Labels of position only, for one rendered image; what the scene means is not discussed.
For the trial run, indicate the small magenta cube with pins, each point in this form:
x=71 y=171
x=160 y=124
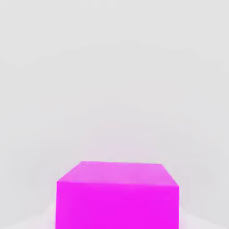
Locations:
x=117 y=202

